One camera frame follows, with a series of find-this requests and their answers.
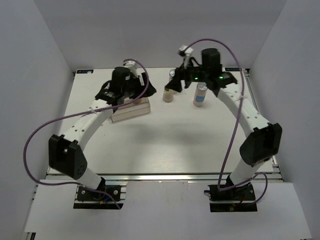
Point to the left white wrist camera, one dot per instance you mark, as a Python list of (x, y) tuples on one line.
[(131, 65)]

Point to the yellow lid spice bottle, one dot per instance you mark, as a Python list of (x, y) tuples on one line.
[(168, 95)]

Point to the blue corner sticker left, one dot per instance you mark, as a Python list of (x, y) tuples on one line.
[(84, 71)]

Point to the blue corner sticker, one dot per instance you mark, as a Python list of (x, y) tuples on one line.
[(233, 69), (84, 71)]

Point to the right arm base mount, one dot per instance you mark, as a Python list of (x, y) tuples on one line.
[(236, 200)]

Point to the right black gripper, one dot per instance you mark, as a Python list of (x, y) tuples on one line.
[(181, 73)]

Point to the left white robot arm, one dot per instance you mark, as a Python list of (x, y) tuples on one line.
[(65, 152)]

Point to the silver lid blue-label shaker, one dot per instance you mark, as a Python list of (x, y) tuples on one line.
[(200, 94)]

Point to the aluminium table front rail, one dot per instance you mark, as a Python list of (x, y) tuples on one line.
[(165, 177)]

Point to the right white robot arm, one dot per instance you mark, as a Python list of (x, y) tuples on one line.
[(262, 137)]

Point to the clear tiered acrylic rack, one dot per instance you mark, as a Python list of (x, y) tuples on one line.
[(132, 110)]

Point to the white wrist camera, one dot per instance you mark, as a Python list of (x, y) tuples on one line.
[(131, 65), (186, 53)]

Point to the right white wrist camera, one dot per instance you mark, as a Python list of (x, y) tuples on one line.
[(186, 53)]

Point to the blue corner sticker right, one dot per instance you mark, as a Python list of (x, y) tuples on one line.
[(233, 69)]

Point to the tall silver lid shaker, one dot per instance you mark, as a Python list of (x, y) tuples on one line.
[(171, 75)]

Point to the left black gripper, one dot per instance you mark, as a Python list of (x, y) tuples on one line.
[(144, 90)]

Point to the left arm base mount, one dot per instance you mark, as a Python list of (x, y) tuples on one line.
[(111, 196)]

